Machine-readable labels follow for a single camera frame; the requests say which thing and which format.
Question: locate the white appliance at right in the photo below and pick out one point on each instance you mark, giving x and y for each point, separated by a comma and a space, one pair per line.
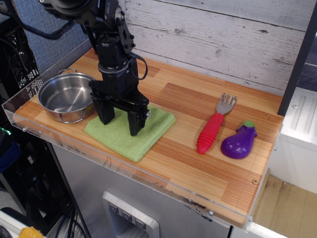
294, 156

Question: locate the red handled toy fork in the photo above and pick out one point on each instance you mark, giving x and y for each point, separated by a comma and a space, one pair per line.
208, 134

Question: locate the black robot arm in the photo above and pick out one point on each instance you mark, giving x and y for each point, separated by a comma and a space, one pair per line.
104, 21

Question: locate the clear acrylic table guard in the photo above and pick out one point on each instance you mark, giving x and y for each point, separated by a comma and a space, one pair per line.
204, 173

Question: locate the silver toy fridge cabinet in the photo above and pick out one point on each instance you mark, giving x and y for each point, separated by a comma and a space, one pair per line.
112, 194

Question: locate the dark vertical post right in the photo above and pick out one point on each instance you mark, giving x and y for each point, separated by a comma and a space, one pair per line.
299, 63

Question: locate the purple toy eggplant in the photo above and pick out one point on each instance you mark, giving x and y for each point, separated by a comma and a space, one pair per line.
239, 146

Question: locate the stainless steel pot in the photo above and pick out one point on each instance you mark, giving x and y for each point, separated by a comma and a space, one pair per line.
66, 97

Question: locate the blue fabric panel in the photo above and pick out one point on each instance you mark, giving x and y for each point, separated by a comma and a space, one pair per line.
66, 50

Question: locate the green cloth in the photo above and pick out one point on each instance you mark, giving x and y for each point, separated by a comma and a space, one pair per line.
116, 134

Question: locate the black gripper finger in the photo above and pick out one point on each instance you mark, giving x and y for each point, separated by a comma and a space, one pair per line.
104, 109
136, 121

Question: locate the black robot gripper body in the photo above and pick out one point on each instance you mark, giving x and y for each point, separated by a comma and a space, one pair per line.
120, 87

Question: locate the black plastic crate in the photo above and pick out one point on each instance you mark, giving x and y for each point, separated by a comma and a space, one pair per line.
20, 67

